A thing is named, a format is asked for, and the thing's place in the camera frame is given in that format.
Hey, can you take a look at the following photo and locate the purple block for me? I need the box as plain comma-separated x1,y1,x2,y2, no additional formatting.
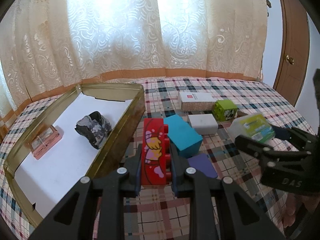
188,153,218,178

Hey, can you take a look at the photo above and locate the green floss pick box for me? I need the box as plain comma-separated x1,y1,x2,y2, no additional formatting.
227,113,275,143

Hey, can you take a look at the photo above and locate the red toy brick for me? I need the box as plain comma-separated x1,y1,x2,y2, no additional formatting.
141,118,171,186

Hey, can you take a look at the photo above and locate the teal toy brick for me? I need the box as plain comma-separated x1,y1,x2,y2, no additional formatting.
164,114,203,158

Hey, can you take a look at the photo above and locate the lime green toy cube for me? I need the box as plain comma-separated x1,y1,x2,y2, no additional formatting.
212,100,238,122

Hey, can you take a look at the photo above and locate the white power adapter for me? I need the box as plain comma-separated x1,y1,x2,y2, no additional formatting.
188,114,218,135

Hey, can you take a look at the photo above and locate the pink framed card box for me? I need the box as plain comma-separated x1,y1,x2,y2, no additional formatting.
29,126,62,160

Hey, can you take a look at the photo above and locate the white and cork box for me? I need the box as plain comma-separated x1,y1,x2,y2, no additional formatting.
178,92,217,112

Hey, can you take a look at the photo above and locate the brown wooden block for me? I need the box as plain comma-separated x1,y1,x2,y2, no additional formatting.
236,110,248,118

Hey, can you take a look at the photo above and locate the right hand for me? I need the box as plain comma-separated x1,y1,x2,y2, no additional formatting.
282,193,308,239

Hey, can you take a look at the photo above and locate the gold metal tin tray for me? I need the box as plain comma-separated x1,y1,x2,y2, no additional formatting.
3,83,145,226

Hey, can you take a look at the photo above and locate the brown wooden door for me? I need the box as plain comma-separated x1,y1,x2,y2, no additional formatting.
273,0,310,106

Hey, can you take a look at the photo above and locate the plaid checkered tablecloth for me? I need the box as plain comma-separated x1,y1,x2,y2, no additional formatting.
1,77,315,239

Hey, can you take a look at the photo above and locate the brass door knob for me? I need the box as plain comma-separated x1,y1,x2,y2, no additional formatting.
286,55,295,65

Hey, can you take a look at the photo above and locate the white paper tray liner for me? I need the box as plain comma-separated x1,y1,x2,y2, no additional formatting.
15,94,131,217

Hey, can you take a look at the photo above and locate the cream lace curtain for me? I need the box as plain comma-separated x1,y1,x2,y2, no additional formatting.
1,0,267,137

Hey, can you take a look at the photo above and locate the wall hook ornament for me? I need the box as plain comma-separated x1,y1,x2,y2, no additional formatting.
266,0,272,16

